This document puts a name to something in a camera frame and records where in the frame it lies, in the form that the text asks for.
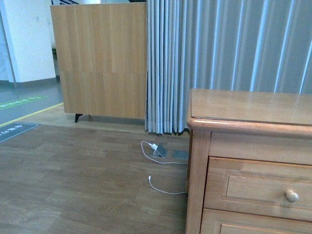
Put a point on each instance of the green floor sticker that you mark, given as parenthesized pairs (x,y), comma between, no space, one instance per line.
(21,101)

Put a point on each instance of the grey pleated curtain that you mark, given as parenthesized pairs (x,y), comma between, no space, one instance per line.
(239,45)

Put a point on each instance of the white charger plug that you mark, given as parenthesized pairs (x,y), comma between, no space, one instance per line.
(153,146)

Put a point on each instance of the closed metal floor socket cover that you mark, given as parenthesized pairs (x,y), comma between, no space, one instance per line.
(181,155)

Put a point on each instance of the round wooden drawer knob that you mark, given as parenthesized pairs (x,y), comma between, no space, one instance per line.
(291,196)

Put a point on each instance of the wooden top drawer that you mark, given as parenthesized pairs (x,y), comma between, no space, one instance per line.
(257,187)

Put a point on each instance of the wooden nightstand cabinet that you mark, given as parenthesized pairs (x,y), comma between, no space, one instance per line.
(257,126)

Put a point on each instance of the light wooden partition panel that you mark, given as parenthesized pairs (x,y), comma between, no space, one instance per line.
(102,58)

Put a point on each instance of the open metal floor socket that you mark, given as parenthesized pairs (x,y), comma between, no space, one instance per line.
(159,152)

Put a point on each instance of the dark floor sign sticker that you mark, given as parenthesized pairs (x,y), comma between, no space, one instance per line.
(14,129)

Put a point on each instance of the wooden drawer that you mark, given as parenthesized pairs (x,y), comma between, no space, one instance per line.
(222,222)
(257,187)

